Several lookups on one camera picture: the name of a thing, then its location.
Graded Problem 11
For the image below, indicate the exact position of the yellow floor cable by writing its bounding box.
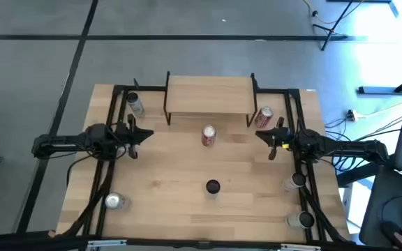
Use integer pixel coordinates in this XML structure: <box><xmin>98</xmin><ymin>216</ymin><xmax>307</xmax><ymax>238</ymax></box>
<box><xmin>301</xmin><ymin>0</ymin><xmax>332</xmax><ymax>26</ymax></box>

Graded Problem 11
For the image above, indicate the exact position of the black computer mouse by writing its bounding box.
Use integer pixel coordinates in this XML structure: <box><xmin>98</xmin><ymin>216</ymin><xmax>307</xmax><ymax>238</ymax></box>
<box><xmin>382</xmin><ymin>221</ymin><xmax>402</xmax><ymax>245</ymax></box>

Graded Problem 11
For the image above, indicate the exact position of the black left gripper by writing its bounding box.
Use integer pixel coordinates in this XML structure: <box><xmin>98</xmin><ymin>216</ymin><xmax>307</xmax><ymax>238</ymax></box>
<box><xmin>115</xmin><ymin>114</ymin><xmax>154</xmax><ymax>160</ymax></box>

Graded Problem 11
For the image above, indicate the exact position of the black floor stand base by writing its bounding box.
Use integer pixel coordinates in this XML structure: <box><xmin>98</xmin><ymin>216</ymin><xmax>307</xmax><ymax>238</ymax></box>
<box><xmin>357</xmin><ymin>69</ymin><xmax>402</xmax><ymax>95</ymax></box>

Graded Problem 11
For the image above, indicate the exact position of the red soda can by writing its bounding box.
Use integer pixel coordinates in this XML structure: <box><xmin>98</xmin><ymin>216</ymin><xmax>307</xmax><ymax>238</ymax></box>
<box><xmin>254</xmin><ymin>106</ymin><xmax>274</xmax><ymax>129</ymax></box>
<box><xmin>200</xmin><ymin>125</ymin><xmax>218</xmax><ymax>147</ymax></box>

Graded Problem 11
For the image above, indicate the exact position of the silver soda can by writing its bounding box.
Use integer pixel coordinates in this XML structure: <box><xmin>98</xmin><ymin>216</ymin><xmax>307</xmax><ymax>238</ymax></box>
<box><xmin>104</xmin><ymin>192</ymin><xmax>128</xmax><ymax>211</ymax></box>

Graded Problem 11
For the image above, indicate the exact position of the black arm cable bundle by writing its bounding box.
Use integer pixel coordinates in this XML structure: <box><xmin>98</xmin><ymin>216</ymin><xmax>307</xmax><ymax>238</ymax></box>
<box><xmin>300</xmin><ymin>186</ymin><xmax>348</xmax><ymax>243</ymax></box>
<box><xmin>66</xmin><ymin>155</ymin><xmax>118</xmax><ymax>238</ymax></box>

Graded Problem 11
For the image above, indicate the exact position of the grey side desk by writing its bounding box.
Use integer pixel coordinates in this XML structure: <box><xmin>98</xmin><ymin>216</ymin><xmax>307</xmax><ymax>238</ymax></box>
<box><xmin>359</xmin><ymin>165</ymin><xmax>402</xmax><ymax>249</ymax></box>

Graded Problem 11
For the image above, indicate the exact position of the silver frame bracket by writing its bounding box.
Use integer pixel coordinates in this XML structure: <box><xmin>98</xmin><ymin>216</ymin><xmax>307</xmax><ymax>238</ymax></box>
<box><xmin>280</xmin><ymin>243</ymin><xmax>322</xmax><ymax>251</ymax></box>
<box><xmin>87</xmin><ymin>239</ymin><xmax>128</xmax><ymax>249</ymax></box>

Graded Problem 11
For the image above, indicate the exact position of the black tripod stand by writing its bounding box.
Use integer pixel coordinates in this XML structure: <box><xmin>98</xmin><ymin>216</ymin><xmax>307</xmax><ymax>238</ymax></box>
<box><xmin>311</xmin><ymin>0</ymin><xmax>355</xmax><ymax>52</ymax></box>

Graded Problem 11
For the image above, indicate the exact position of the black desk base beam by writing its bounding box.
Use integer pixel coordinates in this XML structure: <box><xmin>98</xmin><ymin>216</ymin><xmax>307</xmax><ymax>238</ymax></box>
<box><xmin>336</xmin><ymin>158</ymin><xmax>396</xmax><ymax>188</ymax></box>

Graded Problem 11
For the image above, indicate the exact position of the black metal table frame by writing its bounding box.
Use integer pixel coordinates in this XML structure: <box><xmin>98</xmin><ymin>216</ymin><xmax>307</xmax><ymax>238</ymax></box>
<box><xmin>0</xmin><ymin>78</ymin><xmax>397</xmax><ymax>251</ymax></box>

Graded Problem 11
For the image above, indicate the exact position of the wooden shelf with black legs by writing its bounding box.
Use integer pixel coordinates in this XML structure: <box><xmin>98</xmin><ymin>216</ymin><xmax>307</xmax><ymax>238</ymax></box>
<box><xmin>163</xmin><ymin>71</ymin><xmax>260</xmax><ymax>128</ymax></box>

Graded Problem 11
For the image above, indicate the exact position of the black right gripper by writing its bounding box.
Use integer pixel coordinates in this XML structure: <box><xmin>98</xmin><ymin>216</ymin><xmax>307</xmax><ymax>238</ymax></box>
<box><xmin>255</xmin><ymin>117</ymin><xmax>295</xmax><ymax>160</ymax></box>

